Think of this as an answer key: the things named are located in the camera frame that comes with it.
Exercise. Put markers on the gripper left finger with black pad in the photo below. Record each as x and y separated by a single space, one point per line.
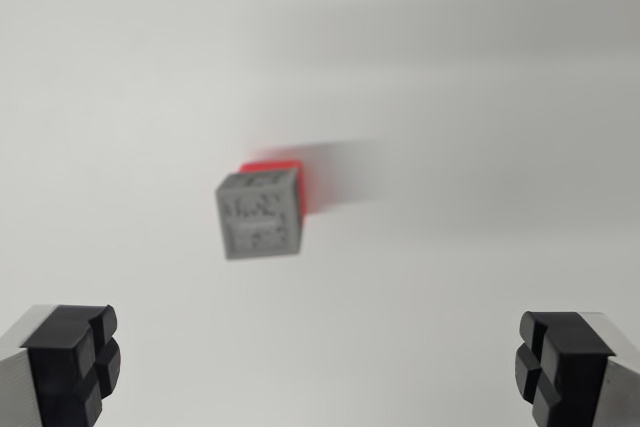
55 367

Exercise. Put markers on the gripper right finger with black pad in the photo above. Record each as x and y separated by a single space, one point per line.
575 372

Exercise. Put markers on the grey embossed cube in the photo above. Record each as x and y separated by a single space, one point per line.
260 215

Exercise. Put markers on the red cube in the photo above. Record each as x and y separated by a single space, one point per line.
306 187

